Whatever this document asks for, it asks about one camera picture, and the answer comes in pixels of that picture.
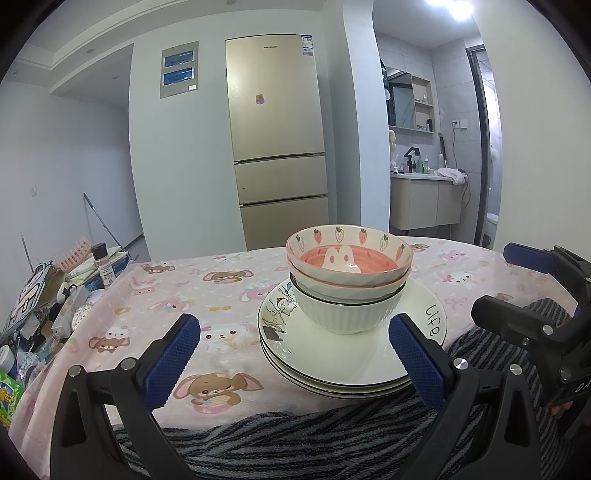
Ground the white cartoon plate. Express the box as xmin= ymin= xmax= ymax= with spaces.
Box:
xmin=256 ymin=276 xmax=448 ymax=386
xmin=260 ymin=344 xmax=412 ymax=395

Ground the white ribbed bowl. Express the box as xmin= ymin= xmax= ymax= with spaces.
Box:
xmin=290 ymin=274 xmax=407 ymax=335

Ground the pink rabbit bowl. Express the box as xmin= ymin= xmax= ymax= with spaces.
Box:
xmin=286 ymin=225 xmax=414 ymax=287
xmin=290 ymin=268 xmax=410 ymax=304

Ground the green snack packet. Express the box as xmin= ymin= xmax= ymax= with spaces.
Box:
xmin=0 ymin=371 xmax=25 ymax=429

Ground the black striped grey cloth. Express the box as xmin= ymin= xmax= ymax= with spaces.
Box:
xmin=112 ymin=298 xmax=578 ymax=480

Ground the pink cloth on vanity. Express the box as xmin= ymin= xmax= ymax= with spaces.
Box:
xmin=436 ymin=167 xmax=469 ymax=186

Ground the pink cartoon tablecloth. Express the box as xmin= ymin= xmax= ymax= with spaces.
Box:
xmin=8 ymin=235 xmax=578 ymax=480

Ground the beige bathroom vanity cabinet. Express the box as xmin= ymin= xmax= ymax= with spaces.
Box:
xmin=390 ymin=174 xmax=466 ymax=232

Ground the black bathroom faucet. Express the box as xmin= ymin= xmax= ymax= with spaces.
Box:
xmin=404 ymin=147 xmax=421 ymax=173

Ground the pink comb rack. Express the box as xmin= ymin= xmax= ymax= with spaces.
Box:
xmin=53 ymin=237 xmax=92 ymax=273

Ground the black-capped seasoning bottle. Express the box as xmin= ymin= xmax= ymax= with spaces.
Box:
xmin=91 ymin=243 xmax=116 ymax=289

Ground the leaning mop pole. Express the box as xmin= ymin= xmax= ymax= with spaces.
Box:
xmin=82 ymin=192 xmax=144 ymax=251

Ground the gold three-door refrigerator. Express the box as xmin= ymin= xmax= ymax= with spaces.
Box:
xmin=225 ymin=34 xmax=329 ymax=250

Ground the wall mirror cabinet shelf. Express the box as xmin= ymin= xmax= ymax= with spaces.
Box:
xmin=385 ymin=67 xmax=436 ymax=133

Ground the wall electrical panel box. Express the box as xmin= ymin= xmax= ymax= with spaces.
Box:
xmin=159 ymin=42 xmax=198 ymax=99

